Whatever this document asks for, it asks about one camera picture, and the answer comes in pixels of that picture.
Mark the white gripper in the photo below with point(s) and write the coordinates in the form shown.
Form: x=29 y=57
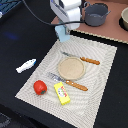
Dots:
x=68 y=14

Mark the red toy tomato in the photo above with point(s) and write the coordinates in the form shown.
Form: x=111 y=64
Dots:
x=40 y=87

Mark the yellow toy butter box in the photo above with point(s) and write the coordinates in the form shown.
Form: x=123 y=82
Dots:
x=62 y=93

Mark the light blue toy carton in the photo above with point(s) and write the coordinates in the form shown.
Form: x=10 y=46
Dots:
x=61 y=33

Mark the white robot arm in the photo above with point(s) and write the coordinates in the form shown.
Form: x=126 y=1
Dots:
x=60 y=2

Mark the large grey pot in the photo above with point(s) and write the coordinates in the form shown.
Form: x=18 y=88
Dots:
x=95 y=14

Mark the pink wooden tray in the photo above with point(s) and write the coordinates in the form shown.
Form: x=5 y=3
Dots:
x=110 y=29

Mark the beige bowl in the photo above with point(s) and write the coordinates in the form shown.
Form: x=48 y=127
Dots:
x=124 y=19

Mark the round wooden plate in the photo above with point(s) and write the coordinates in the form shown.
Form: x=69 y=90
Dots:
x=71 y=68

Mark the beige woven placemat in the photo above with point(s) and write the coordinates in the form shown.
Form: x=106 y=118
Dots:
x=81 y=111

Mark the knife with wooden handle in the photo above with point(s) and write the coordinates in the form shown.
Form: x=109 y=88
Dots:
x=82 y=58

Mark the fork with wooden handle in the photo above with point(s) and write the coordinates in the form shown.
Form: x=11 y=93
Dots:
x=69 y=82

